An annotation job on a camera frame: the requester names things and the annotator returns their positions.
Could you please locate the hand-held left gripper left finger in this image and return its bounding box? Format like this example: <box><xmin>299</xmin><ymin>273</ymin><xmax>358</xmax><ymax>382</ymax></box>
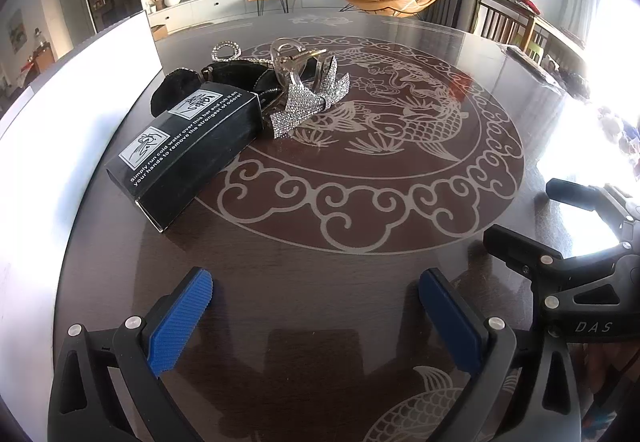
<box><xmin>47</xmin><ymin>266</ymin><xmax>215</xmax><ymax>442</ymax></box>

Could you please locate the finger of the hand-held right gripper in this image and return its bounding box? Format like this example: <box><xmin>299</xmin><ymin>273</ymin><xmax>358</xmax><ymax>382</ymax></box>
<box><xmin>546</xmin><ymin>178</ymin><xmax>640</xmax><ymax>248</ymax></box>
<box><xmin>484</xmin><ymin>224</ymin><xmax>567</xmax><ymax>296</ymax></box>

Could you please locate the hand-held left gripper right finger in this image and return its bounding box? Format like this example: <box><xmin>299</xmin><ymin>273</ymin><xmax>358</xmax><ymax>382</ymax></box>
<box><xmin>419</xmin><ymin>268</ymin><xmax>586</xmax><ymax>442</ymax></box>

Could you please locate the dark patterned glass desktop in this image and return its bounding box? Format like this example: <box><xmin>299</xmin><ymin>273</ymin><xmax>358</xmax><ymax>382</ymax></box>
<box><xmin>52</xmin><ymin>12</ymin><xmax>640</xmax><ymax>442</ymax></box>

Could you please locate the black box with white labels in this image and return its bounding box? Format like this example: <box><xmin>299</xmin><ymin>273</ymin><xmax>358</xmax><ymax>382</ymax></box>
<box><xmin>104</xmin><ymin>83</ymin><xmax>263</xmax><ymax>234</ymax></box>

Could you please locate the wooden slatted chair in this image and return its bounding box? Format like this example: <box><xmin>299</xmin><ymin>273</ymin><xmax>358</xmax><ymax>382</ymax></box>
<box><xmin>472</xmin><ymin>0</ymin><xmax>538</xmax><ymax>48</ymax></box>

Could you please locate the white board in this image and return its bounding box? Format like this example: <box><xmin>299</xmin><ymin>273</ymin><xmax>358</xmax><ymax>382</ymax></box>
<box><xmin>0</xmin><ymin>11</ymin><xmax>165</xmax><ymax>373</ymax></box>

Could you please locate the rhinestone bow hair clip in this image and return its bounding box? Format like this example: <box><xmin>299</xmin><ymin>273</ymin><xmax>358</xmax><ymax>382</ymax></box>
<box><xmin>270</xmin><ymin>54</ymin><xmax>351</xmax><ymax>140</ymax></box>

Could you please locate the metal hair clip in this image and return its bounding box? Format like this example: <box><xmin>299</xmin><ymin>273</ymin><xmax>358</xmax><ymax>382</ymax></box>
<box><xmin>269</xmin><ymin>37</ymin><xmax>328</xmax><ymax>88</ymax></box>

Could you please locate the wooden sideboard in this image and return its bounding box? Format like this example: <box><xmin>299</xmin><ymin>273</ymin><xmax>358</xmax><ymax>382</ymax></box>
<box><xmin>32</xmin><ymin>42</ymin><xmax>53</xmax><ymax>70</ymax></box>

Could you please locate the white television cabinet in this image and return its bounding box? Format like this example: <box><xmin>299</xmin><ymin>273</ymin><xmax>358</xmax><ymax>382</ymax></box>
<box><xmin>147</xmin><ymin>0</ymin><xmax>346</xmax><ymax>35</ymax></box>

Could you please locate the rhinestone chain headband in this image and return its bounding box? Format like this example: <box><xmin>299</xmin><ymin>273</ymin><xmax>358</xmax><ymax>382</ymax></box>
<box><xmin>210</xmin><ymin>39</ymin><xmax>273</xmax><ymax>65</ymax></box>

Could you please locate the framed wall painting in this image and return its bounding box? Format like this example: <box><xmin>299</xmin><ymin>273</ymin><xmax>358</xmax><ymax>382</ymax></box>
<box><xmin>7</xmin><ymin>9</ymin><xmax>26</xmax><ymax>54</ymax></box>

